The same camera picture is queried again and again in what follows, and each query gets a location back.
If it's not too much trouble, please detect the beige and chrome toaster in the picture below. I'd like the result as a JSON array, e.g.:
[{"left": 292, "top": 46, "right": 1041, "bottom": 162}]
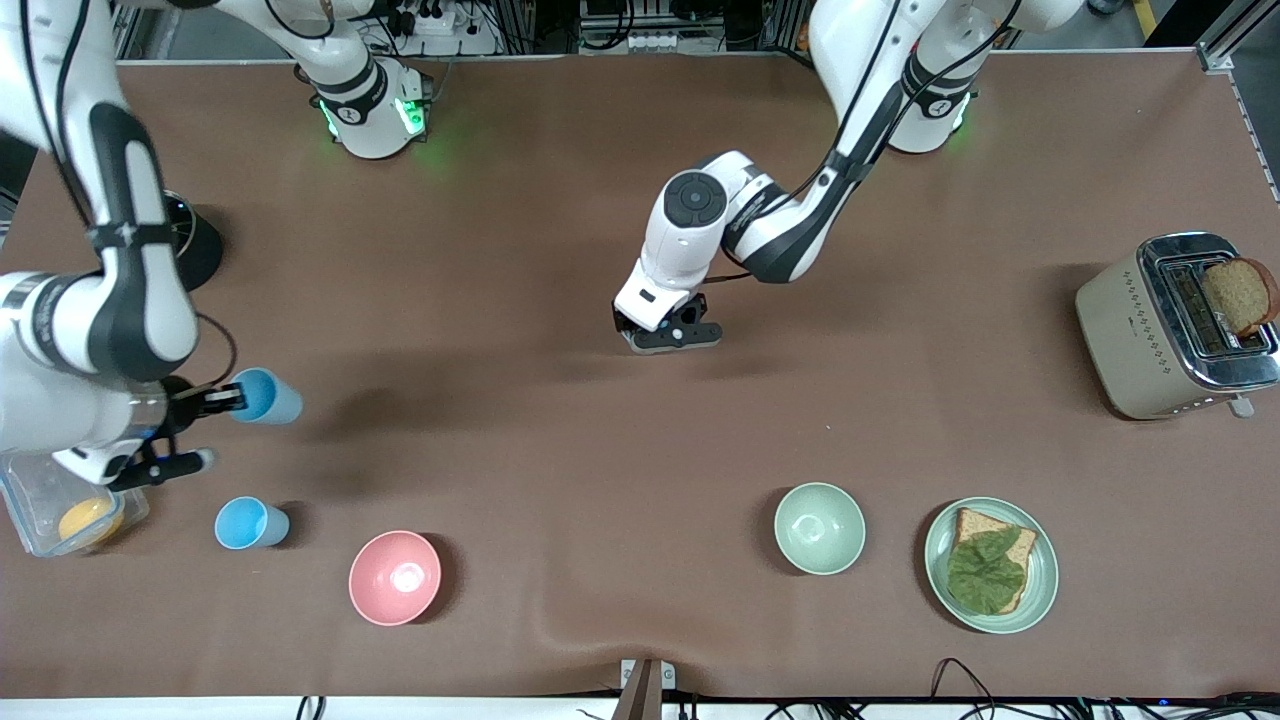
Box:
[{"left": 1075, "top": 232, "right": 1280, "bottom": 421}]

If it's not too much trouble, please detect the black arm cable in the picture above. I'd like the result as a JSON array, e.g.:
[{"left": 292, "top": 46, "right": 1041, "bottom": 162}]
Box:
[
  {"left": 790, "top": 0, "right": 1021, "bottom": 201},
  {"left": 195, "top": 312, "right": 241, "bottom": 391}
]

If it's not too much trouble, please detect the orange round food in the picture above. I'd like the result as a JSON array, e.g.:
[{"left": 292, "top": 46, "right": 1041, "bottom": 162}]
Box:
[{"left": 57, "top": 497, "right": 126, "bottom": 546}]

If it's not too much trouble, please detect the black round object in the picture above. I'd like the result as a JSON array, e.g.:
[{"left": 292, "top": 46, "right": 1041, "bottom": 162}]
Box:
[{"left": 160, "top": 190, "right": 225, "bottom": 293}]

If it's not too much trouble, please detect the white power strip with plugs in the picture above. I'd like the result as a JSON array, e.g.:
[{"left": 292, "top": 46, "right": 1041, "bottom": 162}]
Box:
[{"left": 395, "top": 0, "right": 501, "bottom": 56}]

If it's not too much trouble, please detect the black looped cable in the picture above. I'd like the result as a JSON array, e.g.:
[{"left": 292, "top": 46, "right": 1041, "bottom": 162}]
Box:
[{"left": 932, "top": 657, "right": 1001, "bottom": 701}]

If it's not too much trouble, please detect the brown bread slice with lettuce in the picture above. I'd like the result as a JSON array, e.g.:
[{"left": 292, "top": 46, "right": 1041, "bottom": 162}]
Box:
[{"left": 950, "top": 507, "right": 1039, "bottom": 615}]

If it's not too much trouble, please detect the aluminium frame profile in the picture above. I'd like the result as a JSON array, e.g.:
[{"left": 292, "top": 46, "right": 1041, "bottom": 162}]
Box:
[{"left": 1195, "top": 0, "right": 1280, "bottom": 73}]

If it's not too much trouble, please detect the clear plastic container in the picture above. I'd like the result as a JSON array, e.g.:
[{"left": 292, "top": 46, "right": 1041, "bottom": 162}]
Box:
[{"left": 0, "top": 450, "right": 151, "bottom": 558}]

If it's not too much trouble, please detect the pink bowl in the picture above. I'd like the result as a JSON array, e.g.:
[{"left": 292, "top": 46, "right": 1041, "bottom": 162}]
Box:
[{"left": 348, "top": 530, "right": 443, "bottom": 628}]

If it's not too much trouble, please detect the pale green plate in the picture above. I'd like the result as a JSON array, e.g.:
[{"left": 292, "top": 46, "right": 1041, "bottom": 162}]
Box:
[{"left": 923, "top": 497, "right": 1060, "bottom": 635}]

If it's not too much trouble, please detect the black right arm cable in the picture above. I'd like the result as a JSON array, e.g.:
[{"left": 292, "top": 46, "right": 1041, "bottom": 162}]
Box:
[{"left": 195, "top": 312, "right": 241, "bottom": 391}]

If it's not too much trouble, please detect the pale green bowl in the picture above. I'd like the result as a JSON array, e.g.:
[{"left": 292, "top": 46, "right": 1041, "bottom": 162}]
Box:
[{"left": 773, "top": 482, "right": 867, "bottom": 577}]

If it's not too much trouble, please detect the brown bread slice in toaster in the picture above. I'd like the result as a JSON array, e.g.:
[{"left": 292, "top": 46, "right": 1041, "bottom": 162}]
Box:
[{"left": 1200, "top": 257, "right": 1280, "bottom": 338}]

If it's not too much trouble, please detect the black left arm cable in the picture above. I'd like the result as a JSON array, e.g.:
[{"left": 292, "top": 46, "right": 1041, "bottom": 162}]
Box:
[{"left": 790, "top": 0, "right": 1021, "bottom": 201}]

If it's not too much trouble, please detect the green lettuce leaf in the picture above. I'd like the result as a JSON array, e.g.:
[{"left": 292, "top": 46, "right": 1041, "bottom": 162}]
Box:
[{"left": 946, "top": 527, "right": 1028, "bottom": 613}]

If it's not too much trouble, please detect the blue plastic cup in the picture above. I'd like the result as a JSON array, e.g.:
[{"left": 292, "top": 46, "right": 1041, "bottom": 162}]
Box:
[
  {"left": 214, "top": 496, "right": 291, "bottom": 551},
  {"left": 230, "top": 367, "right": 304, "bottom": 426}
]

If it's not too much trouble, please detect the metal table clamp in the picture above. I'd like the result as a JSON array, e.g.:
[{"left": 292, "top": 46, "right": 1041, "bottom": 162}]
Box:
[{"left": 620, "top": 658, "right": 677, "bottom": 720}]

